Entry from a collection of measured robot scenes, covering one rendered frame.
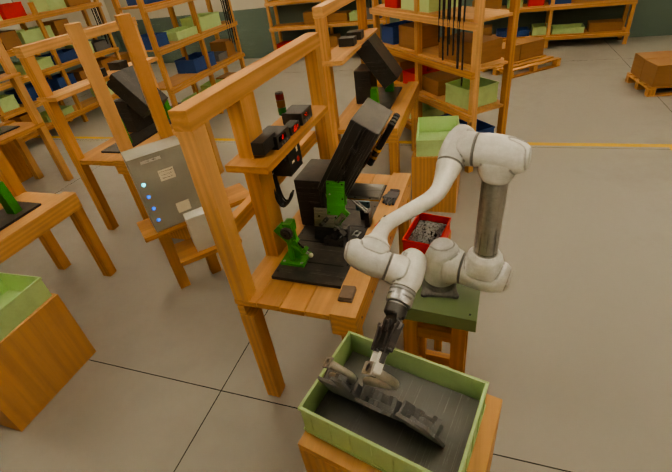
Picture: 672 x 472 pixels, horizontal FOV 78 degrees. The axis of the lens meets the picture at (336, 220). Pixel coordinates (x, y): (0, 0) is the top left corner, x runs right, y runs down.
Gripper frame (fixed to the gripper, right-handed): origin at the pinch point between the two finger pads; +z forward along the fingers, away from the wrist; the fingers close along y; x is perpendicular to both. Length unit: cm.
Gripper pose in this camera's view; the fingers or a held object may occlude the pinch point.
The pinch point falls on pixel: (376, 363)
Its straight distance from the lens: 138.6
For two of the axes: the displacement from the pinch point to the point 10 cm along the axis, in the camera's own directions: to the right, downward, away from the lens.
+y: 4.1, -2.6, -8.7
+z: -3.9, 8.1, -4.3
